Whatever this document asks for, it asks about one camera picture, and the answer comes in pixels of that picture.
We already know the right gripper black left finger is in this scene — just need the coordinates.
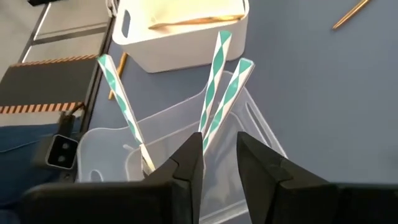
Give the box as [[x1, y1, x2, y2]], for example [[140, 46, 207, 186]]
[[21, 132, 205, 224]]

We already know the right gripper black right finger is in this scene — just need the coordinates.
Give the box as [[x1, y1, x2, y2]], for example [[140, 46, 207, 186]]
[[236, 131, 398, 224]]

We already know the clear plastic bin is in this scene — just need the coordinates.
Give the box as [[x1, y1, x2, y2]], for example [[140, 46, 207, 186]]
[[76, 70, 289, 224]]

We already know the gold chopstick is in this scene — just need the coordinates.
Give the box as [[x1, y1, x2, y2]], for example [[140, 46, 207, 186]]
[[108, 52, 129, 100]]

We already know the slim gold cutlery piece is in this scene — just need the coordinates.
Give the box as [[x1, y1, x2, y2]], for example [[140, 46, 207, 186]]
[[331, 0, 371, 31], [148, 14, 246, 31]]

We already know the blue-grey table mat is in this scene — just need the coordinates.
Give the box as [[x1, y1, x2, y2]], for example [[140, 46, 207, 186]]
[[86, 0, 398, 224]]

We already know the person's leg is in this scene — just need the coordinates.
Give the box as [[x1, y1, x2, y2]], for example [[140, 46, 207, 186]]
[[0, 123, 83, 224]]

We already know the black mat with striped edge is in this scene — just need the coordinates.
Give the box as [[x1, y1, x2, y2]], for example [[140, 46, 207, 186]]
[[0, 54, 99, 114]]

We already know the white plastic bin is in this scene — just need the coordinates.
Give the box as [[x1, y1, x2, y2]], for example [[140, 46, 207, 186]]
[[111, 0, 249, 74]]

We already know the silver table-level camera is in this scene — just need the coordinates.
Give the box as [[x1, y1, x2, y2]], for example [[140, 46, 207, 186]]
[[32, 133, 80, 171]]

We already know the black camera cable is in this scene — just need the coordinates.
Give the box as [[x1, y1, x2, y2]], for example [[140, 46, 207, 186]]
[[60, 102, 85, 138]]

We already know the silver aluminium bracket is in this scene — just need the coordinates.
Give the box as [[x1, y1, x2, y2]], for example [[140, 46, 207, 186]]
[[105, 0, 121, 16]]

